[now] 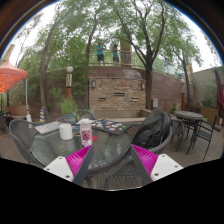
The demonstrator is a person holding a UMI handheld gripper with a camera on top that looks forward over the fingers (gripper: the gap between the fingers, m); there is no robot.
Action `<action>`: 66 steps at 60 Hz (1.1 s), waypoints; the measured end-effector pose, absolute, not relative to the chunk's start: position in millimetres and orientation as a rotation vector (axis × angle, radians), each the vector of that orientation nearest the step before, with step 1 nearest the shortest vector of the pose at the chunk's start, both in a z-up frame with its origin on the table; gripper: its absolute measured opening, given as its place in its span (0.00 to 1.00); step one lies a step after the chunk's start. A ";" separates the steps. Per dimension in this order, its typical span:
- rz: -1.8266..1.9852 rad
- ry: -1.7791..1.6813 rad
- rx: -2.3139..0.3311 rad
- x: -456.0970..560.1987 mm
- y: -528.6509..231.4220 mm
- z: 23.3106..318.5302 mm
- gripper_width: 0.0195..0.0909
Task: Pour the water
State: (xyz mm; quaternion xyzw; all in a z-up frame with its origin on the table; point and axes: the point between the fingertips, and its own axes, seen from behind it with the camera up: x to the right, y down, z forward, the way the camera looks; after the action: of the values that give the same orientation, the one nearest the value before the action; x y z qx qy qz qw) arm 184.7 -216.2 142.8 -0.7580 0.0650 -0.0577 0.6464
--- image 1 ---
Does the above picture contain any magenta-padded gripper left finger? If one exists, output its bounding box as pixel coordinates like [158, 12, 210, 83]
[43, 144, 95, 187]

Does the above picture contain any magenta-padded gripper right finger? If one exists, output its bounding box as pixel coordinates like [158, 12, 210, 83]
[129, 144, 184, 187]

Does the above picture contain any pink juice bottle white cap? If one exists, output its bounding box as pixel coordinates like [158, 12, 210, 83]
[79, 118, 94, 148]

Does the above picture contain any dark slatted chair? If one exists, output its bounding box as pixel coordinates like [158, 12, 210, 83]
[103, 148, 149, 191]

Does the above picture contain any white ribbed cup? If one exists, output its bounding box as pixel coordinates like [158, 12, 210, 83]
[58, 123, 74, 141]

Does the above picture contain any black jacket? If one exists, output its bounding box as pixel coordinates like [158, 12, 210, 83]
[131, 109, 173, 150]

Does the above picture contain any white sticker sheet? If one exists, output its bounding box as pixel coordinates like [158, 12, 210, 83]
[75, 118, 98, 126]

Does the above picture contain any silver laptop with stickers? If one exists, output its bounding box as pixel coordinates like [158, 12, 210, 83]
[34, 120, 63, 135]

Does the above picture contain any black laptop with stickers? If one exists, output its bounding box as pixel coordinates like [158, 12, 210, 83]
[90, 118, 133, 136]

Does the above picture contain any green plant in teal pot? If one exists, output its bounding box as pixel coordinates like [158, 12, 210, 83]
[58, 96, 79, 126]

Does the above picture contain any blue yellow striped cone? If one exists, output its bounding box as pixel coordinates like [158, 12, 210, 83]
[39, 105, 46, 123]

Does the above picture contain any round glass patio table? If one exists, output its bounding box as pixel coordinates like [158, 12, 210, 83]
[173, 110, 204, 141]

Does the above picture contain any dark forked trunk tree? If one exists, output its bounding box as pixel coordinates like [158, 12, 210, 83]
[109, 0, 204, 111]

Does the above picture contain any slender leaning trunk tree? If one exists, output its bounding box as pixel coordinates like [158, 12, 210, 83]
[19, 0, 111, 123]

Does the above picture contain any wooden bench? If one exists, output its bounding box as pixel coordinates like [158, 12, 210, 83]
[4, 104, 31, 120]

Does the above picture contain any dark red folded umbrella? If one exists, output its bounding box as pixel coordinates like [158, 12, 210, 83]
[214, 68, 224, 118]

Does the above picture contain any orange canopy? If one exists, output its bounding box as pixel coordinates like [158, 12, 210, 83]
[0, 59, 30, 94]

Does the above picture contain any person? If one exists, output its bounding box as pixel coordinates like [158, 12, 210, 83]
[95, 41, 107, 67]
[111, 44, 121, 67]

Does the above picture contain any grey wall box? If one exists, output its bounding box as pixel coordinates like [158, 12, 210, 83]
[151, 97, 160, 109]

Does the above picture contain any globe lamp post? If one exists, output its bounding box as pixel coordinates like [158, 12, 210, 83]
[64, 65, 74, 101]

